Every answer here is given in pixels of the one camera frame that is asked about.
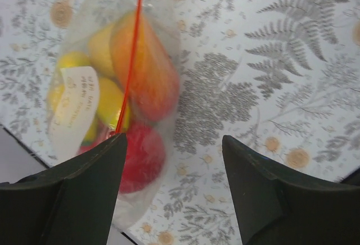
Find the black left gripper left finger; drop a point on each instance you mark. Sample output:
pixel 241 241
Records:
pixel 70 203

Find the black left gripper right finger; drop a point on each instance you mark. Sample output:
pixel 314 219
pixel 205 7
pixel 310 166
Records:
pixel 275 204

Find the red fake apple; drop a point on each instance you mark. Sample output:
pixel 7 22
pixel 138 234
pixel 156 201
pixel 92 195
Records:
pixel 145 158

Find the yellow fake banana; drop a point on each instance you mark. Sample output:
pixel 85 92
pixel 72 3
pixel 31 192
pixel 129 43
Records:
pixel 110 102

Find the orange fake mango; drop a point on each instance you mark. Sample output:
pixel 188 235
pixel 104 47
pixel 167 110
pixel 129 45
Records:
pixel 154 84

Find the clear zip top bag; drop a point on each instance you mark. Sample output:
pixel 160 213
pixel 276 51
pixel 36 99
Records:
pixel 74 93

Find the yellow fake lemon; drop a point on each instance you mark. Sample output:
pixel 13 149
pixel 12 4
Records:
pixel 99 51

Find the floral tablecloth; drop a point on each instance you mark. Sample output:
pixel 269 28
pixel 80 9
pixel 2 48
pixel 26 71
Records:
pixel 282 76

